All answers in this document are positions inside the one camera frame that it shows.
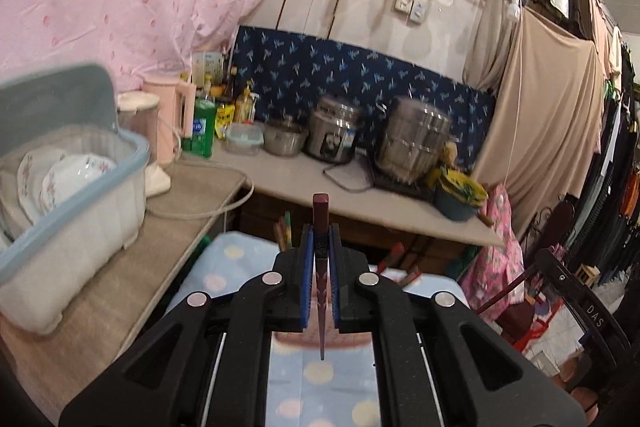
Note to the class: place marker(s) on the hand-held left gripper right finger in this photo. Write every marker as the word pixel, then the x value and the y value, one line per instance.
pixel 335 287

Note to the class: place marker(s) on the yellow plush toy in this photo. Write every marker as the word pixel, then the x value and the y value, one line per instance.
pixel 448 154

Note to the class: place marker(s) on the large steel stockpot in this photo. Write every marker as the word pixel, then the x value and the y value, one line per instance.
pixel 415 142

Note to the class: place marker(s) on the brown chopstick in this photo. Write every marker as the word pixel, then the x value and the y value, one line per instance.
pixel 410 279

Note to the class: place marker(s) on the yellow packet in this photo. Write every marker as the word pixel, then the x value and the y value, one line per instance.
pixel 225 119

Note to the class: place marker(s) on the blue planet print tablecloth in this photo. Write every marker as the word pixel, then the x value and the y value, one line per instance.
pixel 235 257

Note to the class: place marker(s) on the small steel pot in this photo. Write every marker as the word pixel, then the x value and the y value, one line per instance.
pixel 285 139

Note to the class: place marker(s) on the white carton box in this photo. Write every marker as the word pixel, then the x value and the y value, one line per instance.
pixel 209 67

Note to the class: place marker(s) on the translucent dish rack container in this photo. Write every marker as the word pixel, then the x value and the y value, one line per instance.
pixel 75 257

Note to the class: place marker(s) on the steel rice cooker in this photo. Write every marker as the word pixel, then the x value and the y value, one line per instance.
pixel 334 132

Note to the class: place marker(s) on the grey wooden shelf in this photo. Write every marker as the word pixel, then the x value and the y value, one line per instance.
pixel 180 192

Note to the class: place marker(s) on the black induction cooker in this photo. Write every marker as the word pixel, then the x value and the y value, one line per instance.
pixel 395 187

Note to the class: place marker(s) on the row of hanging clothes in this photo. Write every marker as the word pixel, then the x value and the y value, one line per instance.
pixel 612 157

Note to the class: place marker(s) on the blue leaf print fabric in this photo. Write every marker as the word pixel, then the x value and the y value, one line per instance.
pixel 350 67

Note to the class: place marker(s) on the white pink blender jug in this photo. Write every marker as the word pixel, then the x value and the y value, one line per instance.
pixel 145 142

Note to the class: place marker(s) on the hanging light bulb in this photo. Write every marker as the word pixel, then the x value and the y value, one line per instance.
pixel 513 4

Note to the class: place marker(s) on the floral white bowl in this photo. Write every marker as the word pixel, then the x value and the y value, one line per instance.
pixel 80 179

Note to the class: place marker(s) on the green dish soap bottle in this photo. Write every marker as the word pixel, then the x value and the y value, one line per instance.
pixel 200 127

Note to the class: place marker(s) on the wall power socket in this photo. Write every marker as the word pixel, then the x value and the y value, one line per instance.
pixel 411 9

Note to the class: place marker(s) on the pink floral cloth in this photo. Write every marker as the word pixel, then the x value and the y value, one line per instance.
pixel 495 252

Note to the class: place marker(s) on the floral white plate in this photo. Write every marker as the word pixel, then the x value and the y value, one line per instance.
pixel 35 187

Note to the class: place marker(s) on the clear food container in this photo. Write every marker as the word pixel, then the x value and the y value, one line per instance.
pixel 244 139

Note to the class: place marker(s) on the beige curtain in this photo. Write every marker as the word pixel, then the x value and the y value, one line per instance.
pixel 545 117

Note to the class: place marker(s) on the pink electric kettle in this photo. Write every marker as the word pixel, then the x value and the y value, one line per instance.
pixel 170 117

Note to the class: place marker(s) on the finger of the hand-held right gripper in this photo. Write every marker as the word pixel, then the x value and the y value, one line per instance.
pixel 592 314

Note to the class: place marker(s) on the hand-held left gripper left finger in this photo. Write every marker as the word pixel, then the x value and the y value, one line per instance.
pixel 306 287

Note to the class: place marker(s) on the dark metal chair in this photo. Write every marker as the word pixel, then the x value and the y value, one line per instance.
pixel 550 227

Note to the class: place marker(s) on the pink perforated utensil basket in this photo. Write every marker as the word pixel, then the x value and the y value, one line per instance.
pixel 292 343

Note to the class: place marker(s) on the beige kitchen counter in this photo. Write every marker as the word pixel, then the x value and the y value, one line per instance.
pixel 310 187

